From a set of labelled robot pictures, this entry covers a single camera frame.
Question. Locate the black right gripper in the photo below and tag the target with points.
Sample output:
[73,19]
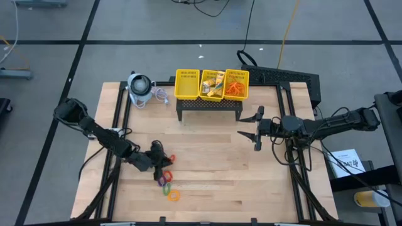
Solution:
[267,128]

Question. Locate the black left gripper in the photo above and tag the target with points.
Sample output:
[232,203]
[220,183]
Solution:
[147,160]

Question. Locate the yellow green crayon box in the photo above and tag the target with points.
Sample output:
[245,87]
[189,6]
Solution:
[216,91]
[208,82]
[205,90]
[220,78]

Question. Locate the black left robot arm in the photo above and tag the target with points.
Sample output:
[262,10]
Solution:
[103,138]

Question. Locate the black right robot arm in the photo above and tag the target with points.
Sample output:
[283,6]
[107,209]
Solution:
[329,124]

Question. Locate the white desk lamp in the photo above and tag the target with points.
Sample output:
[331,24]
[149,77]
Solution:
[139,88]

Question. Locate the black perforated metal stand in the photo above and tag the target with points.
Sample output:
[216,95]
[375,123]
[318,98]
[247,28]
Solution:
[208,105]

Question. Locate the yellow plastic basket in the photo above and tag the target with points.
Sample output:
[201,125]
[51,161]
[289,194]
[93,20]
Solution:
[245,75]
[187,84]
[203,73]

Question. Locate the black plastic clip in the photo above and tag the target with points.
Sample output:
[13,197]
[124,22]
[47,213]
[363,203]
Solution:
[254,221]
[162,220]

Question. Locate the black perforated metal panel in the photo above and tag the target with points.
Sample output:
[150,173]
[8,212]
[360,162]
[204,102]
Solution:
[282,75]

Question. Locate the white paper booklet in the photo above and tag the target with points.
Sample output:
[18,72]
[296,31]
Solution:
[345,157]

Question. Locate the black equipment cart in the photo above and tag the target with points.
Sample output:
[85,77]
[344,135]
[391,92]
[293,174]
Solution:
[389,132]

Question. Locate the grey metal floor base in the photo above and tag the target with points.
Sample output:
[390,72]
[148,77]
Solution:
[41,3]
[15,74]

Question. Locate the black aluminium table frame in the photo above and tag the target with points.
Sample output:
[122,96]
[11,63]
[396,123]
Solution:
[280,94]

